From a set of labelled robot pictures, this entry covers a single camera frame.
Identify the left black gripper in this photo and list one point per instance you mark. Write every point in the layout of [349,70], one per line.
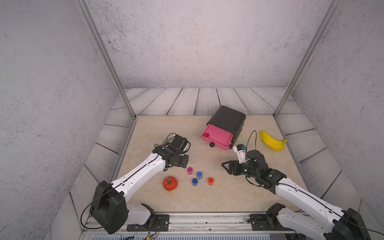
[185,161]

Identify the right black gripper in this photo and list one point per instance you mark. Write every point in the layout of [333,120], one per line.
[231,163]

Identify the dark blue paint can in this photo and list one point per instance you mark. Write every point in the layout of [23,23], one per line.
[195,182]

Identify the orange red paint can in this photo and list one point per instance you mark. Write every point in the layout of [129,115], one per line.
[210,181]

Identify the pink top drawer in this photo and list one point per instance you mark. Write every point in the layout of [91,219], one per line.
[219,138]

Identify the black drawer cabinet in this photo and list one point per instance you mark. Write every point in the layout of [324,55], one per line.
[229,120]

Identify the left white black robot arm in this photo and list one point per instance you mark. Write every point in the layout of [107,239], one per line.
[110,207]

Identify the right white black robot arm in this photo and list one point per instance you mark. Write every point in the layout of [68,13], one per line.
[322,220]

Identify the light green bowl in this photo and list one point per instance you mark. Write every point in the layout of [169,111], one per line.
[165,141]

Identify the red tomato toy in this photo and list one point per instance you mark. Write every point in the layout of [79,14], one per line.
[170,183]

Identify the yellow banana bunch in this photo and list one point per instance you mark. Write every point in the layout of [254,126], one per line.
[271,142]

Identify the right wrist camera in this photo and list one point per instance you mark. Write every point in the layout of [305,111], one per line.
[240,150]

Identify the front aluminium rail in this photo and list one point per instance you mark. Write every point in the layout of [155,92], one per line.
[196,226]

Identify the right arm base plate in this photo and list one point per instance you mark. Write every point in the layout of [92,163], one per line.
[265,222]

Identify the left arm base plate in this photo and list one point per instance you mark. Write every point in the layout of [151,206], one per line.
[156,223]

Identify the left metal frame post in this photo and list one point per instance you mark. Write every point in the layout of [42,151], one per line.
[84,10]

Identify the metal frame post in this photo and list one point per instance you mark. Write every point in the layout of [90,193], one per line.
[319,33]
[84,10]

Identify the right metal frame post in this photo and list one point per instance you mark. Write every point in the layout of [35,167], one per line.
[319,33]

